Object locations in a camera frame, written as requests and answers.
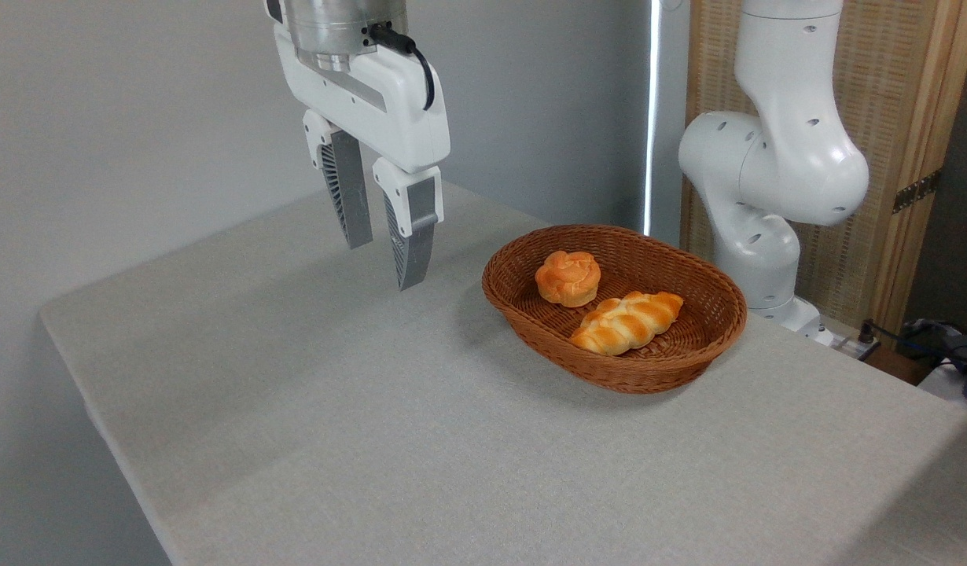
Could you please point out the long braided bread loaf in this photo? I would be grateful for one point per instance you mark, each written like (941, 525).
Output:
(629, 321)

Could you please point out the grey tablecloth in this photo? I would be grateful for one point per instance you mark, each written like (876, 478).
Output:
(295, 409)

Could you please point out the metal screen hinge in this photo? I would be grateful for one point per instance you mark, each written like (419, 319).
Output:
(916, 191)

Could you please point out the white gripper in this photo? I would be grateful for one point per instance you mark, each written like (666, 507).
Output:
(381, 110)

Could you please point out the round knotted bread roll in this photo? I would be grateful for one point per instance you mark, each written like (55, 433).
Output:
(568, 279)

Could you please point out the white power strip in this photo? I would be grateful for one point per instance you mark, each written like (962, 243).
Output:
(849, 343)

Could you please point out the brown oval wicker basket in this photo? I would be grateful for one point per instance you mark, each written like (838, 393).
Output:
(672, 369)

